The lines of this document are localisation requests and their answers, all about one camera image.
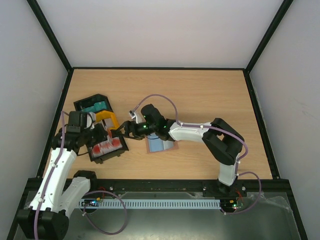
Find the teal card stack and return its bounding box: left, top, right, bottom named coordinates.
left=81, top=101, right=108, bottom=113

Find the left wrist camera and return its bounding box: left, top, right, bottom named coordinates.
left=80, top=112, right=97, bottom=131

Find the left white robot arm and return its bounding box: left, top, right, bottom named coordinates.
left=16, top=111, right=108, bottom=240

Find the red card stack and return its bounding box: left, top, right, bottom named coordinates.
left=91, top=137, right=123, bottom=158

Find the light blue slotted cable duct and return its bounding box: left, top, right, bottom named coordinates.
left=78, top=198, right=222, bottom=209

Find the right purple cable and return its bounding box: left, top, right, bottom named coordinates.
left=129, top=94, right=262, bottom=216

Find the yellow bin with white cards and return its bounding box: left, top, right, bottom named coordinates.
left=95, top=110, right=120, bottom=130

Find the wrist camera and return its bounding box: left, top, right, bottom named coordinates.
left=129, top=110, right=143, bottom=124
left=80, top=112, right=97, bottom=131

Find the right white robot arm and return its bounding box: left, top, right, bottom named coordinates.
left=111, top=104, right=247, bottom=196

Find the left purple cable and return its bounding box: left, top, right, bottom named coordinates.
left=33, top=110, right=128, bottom=240

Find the black bin with red cards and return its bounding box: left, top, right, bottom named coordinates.
left=87, top=136, right=129, bottom=164

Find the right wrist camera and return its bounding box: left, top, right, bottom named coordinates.
left=129, top=110, right=143, bottom=124

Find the red credit card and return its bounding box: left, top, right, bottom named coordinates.
left=106, top=127, right=113, bottom=146

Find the black bin with teal cards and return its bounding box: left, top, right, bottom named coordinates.
left=73, top=94, right=113, bottom=113

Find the brown leather card holder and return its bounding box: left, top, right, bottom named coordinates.
left=145, top=133, right=179, bottom=154

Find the black aluminium frame rail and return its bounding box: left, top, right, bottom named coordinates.
left=24, top=176, right=292, bottom=198

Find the purple cable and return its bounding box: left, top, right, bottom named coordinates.
left=33, top=110, right=128, bottom=240
left=129, top=94, right=262, bottom=216

